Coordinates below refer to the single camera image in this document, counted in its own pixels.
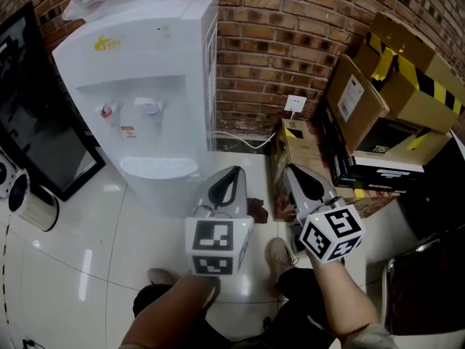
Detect yellow black striped floor tape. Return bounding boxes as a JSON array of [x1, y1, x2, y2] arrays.
[[0, 222, 12, 327]]

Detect black storage case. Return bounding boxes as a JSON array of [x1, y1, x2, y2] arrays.
[[397, 132, 465, 240]]

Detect brown box with dark print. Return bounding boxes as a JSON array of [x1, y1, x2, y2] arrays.
[[353, 116, 454, 167]]

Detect white round device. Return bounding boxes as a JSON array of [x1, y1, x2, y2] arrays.
[[0, 150, 20, 200]]

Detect brown wiping cloth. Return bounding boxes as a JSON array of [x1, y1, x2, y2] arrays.
[[246, 196, 270, 225]]

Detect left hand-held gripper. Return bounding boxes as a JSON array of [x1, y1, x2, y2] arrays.
[[185, 164, 255, 278]]

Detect person's right tan shoe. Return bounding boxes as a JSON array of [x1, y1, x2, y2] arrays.
[[266, 236, 299, 280]]

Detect white power cord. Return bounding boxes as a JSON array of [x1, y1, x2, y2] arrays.
[[208, 110, 298, 151]]

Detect white wall socket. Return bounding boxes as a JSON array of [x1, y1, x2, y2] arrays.
[[283, 94, 309, 115]]

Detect person's left tan shoe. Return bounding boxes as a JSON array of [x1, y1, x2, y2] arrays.
[[146, 266, 179, 287]]

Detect black framed glass panel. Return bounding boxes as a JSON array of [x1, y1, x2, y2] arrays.
[[0, 1, 108, 203]]

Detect person's left forearm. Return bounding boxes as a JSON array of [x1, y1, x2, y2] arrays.
[[118, 272, 222, 349]]

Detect metal frame chair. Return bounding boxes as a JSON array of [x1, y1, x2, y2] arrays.
[[380, 226, 465, 337]]

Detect person's grey shirt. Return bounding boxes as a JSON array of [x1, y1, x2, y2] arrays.
[[118, 323, 400, 349]]

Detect person's tan shoe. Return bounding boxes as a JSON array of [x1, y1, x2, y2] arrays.
[[266, 236, 299, 280], [146, 266, 179, 287]]

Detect white water dispenser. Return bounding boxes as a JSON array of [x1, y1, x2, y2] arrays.
[[51, 0, 219, 218]]

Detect black and white box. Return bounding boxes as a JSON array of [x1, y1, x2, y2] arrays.
[[331, 150, 426, 191]]

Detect steel trash bin with liner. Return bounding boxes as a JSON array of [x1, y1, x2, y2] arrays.
[[7, 170, 61, 233]]

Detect cardboard box with white label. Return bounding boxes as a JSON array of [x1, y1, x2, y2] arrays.
[[325, 53, 391, 153]]

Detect cardboard box with striped tape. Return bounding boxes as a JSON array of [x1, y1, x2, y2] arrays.
[[353, 10, 465, 135]]

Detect black blue flat box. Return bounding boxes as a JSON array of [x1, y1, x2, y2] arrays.
[[318, 99, 356, 189]]

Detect person's black shorts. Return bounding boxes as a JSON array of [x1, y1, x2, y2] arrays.
[[132, 266, 336, 349]]

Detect red yellow printed cardboard box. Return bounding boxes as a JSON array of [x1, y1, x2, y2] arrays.
[[270, 117, 408, 222]]

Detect person's right forearm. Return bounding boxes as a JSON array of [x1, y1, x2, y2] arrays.
[[307, 255, 381, 338]]

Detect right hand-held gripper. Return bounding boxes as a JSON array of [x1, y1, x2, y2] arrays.
[[285, 164, 367, 265]]

